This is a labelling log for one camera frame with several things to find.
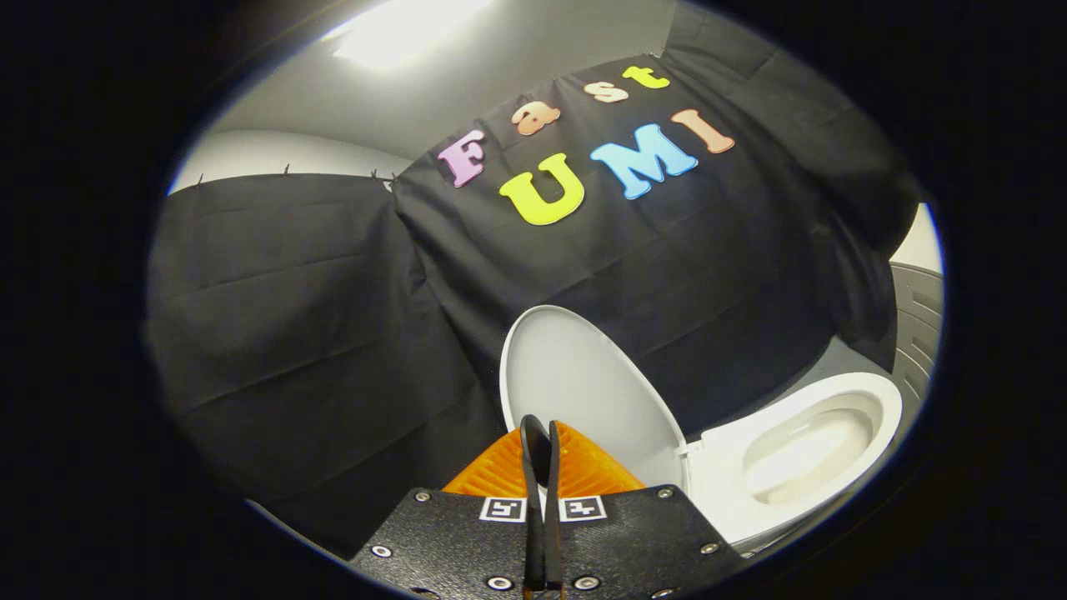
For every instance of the white toilet lid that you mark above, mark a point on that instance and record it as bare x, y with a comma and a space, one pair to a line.
583, 375

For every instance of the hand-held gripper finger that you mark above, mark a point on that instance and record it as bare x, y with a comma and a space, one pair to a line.
533, 533
553, 533

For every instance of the black backdrop cloth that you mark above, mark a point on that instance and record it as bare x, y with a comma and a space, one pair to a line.
333, 333

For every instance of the large ceiling light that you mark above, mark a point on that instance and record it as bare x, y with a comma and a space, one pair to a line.
400, 29

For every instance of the white panel door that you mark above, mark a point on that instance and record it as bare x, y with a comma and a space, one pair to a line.
917, 325

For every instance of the white toilet bowl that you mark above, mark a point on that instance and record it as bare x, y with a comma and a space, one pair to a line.
867, 400

